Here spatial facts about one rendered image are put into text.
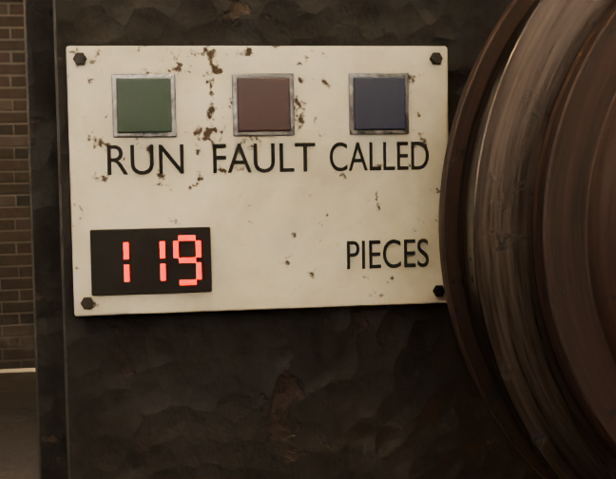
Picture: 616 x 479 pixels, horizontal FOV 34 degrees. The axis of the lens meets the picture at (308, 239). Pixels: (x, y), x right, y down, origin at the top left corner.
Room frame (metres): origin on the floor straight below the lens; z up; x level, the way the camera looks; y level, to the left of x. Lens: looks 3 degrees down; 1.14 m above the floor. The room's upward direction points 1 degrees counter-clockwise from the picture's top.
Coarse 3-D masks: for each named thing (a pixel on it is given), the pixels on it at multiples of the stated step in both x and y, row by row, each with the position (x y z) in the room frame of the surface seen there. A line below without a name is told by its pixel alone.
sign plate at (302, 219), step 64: (128, 64) 0.69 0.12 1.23; (192, 64) 0.69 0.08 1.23; (256, 64) 0.70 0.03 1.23; (320, 64) 0.70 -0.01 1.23; (384, 64) 0.71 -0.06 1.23; (192, 128) 0.69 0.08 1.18; (320, 128) 0.70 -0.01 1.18; (448, 128) 0.72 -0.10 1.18; (128, 192) 0.69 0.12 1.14; (192, 192) 0.69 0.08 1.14; (256, 192) 0.70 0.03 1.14; (320, 192) 0.70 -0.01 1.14; (384, 192) 0.71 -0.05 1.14; (192, 256) 0.69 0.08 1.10; (256, 256) 0.70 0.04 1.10; (320, 256) 0.70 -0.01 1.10; (384, 256) 0.71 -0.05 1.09
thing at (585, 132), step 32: (608, 32) 0.58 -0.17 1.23; (576, 64) 0.59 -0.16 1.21; (608, 64) 0.58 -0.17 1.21; (576, 96) 0.57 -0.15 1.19; (608, 96) 0.58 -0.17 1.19; (576, 128) 0.57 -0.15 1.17; (608, 128) 0.57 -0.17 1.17; (544, 160) 0.58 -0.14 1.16; (576, 160) 0.57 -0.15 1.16; (608, 160) 0.57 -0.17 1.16; (544, 192) 0.57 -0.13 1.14; (576, 192) 0.57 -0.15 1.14; (608, 192) 0.56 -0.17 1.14; (544, 224) 0.57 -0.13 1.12; (576, 224) 0.57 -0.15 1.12; (608, 224) 0.56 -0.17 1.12; (544, 256) 0.57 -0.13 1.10; (576, 256) 0.57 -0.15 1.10; (608, 256) 0.56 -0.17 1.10; (544, 288) 0.58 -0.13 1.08; (576, 288) 0.57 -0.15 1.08; (608, 288) 0.56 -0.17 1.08; (576, 320) 0.57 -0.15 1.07; (608, 320) 0.57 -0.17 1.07; (576, 352) 0.57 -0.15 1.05; (608, 352) 0.58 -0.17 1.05; (576, 384) 0.57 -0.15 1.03; (608, 384) 0.58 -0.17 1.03; (608, 416) 0.58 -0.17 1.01
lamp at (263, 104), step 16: (240, 80) 0.69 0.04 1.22; (256, 80) 0.69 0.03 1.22; (272, 80) 0.69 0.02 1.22; (288, 80) 0.70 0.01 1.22; (240, 96) 0.69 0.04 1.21; (256, 96) 0.69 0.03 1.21; (272, 96) 0.69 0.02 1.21; (288, 96) 0.70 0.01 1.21; (240, 112) 0.69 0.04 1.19; (256, 112) 0.69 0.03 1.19; (272, 112) 0.69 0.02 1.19; (288, 112) 0.70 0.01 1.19; (240, 128) 0.69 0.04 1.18; (256, 128) 0.69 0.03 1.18; (272, 128) 0.69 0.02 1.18; (288, 128) 0.70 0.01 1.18
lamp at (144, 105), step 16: (128, 80) 0.68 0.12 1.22; (144, 80) 0.68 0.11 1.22; (160, 80) 0.68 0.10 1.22; (128, 96) 0.68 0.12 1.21; (144, 96) 0.68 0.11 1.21; (160, 96) 0.68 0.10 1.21; (128, 112) 0.68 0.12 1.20; (144, 112) 0.68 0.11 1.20; (160, 112) 0.68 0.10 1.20; (128, 128) 0.68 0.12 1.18; (144, 128) 0.68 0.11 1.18; (160, 128) 0.68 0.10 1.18
